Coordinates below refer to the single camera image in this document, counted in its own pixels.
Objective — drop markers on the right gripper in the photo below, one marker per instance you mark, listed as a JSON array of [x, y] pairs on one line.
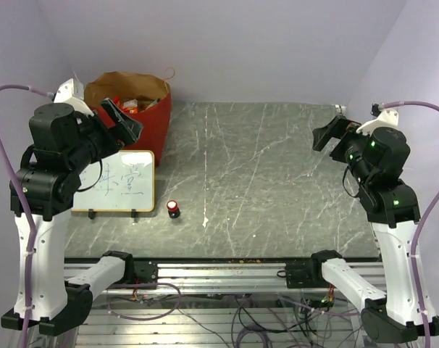
[[337, 127]]

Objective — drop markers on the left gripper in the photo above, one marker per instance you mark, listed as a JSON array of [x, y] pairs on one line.
[[124, 132]]

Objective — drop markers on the red brown paper bag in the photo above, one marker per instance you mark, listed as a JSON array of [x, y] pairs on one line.
[[145, 98]]

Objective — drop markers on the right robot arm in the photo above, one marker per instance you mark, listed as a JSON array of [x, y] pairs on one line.
[[403, 312]]

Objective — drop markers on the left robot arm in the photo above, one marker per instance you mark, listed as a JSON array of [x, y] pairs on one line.
[[65, 143]]

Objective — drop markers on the small whiteboard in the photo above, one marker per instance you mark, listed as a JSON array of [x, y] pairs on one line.
[[123, 182]]

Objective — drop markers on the red white black button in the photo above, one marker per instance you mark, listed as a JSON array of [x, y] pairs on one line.
[[173, 209]]

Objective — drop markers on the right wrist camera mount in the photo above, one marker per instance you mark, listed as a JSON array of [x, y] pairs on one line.
[[387, 118]]

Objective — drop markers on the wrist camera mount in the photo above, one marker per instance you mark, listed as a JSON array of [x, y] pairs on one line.
[[387, 118], [71, 92]]

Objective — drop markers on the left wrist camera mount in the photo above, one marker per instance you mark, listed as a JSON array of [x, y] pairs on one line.
[[71, 92]]

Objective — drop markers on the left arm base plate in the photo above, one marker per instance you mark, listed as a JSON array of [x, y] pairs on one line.
[[143, 272]]

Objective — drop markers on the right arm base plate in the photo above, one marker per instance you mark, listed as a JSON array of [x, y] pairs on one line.
[[300, 276]]

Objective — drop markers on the aluminium frame rail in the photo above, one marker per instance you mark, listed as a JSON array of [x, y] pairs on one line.
[[224, 278]]

